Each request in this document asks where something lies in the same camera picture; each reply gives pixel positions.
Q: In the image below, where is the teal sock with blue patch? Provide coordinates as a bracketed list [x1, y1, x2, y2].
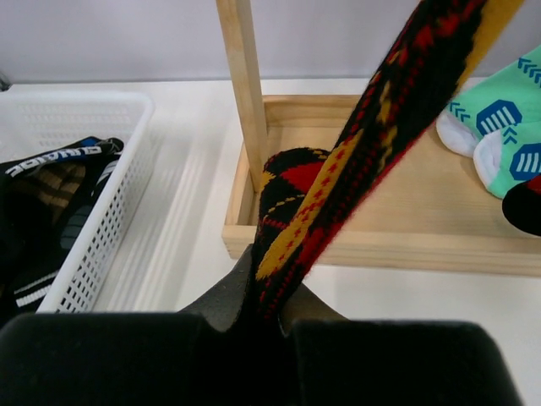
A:
[473, 129, 540, 199]

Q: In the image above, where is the white plastic bin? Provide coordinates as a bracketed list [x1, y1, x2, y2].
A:
[1, 91, 154, 313]

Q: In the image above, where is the argyle sock red yellow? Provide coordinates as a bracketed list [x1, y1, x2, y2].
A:
[502, 175, 540, 237]

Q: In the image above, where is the teal sock left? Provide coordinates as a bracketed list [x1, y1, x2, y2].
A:
[435, 47, 540, 156]

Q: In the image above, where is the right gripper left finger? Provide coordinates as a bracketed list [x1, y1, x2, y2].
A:
[179, 244, 253, 332]

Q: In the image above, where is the brown striped sock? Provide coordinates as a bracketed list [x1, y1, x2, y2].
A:
[11, 163, 86, 215]

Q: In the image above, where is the black white sock in bin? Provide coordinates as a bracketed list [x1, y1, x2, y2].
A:
[1, 202, 63, 325]

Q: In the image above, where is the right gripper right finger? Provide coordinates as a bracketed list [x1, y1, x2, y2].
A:
[278, 284, 349, 337]

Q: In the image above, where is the black grey blue sock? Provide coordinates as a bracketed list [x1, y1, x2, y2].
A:
[1, 136, 124, 261]

